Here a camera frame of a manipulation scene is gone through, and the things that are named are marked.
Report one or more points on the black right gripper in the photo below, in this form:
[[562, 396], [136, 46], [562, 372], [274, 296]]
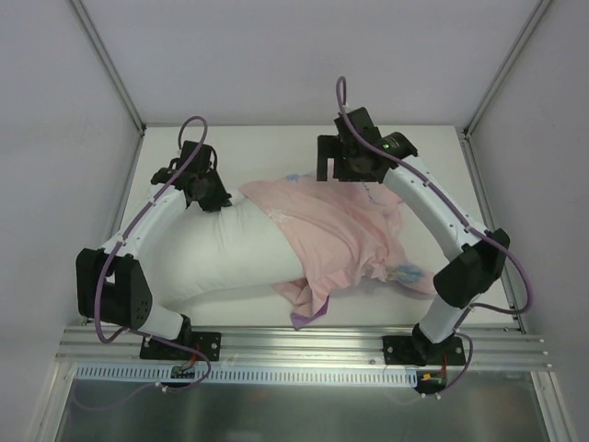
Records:
[[325, 150]]

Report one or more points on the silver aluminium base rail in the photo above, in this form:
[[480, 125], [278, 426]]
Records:
[[490, 349]]

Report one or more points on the purple Elsa print pillowcase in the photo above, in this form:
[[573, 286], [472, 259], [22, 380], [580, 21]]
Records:
[[340, 232]]

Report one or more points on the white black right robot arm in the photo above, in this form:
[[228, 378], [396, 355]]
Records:
[[475, 256]]

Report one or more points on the white pillow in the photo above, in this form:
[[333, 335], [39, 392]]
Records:
[[200, 253]]

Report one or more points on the right aluminium corner post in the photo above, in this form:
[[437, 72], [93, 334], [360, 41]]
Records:
[[516, 49]]

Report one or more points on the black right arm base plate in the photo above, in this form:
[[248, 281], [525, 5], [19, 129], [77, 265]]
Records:
[[409, 351]]

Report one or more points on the white slotted cable duct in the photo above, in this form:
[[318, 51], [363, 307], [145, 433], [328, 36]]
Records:
[[250, 375]]

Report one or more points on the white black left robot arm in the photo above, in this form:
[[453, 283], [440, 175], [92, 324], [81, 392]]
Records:
[[110, 281]]

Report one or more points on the left aluminium corner post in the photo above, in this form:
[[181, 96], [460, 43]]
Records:
[[100, 49]]

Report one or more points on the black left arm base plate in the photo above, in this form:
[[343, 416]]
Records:
[[207, 343]]

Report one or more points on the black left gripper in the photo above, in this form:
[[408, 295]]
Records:
[[217, 199]]

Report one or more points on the aluminium corner post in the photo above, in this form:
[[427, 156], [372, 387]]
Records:
[[100, 49], [516, 49]]

